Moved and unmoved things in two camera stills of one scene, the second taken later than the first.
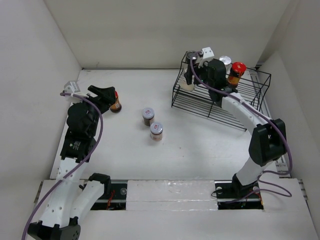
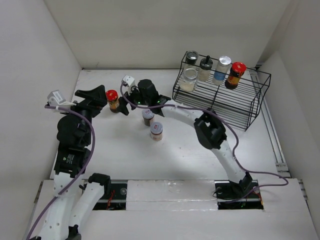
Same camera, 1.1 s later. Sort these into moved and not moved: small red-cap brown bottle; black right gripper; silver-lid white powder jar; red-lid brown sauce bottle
Moved: black right gripper
Not moved: red-lid brown sauce bottle; small red-cap brown bottle; silver-lid white powder jar
